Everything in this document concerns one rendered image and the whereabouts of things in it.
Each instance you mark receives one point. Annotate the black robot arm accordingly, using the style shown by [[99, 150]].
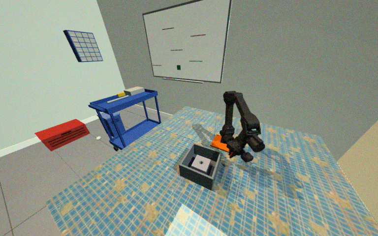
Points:
[[248, 122]]

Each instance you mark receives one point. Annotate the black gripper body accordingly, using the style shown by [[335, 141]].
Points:
[[246, 156]]

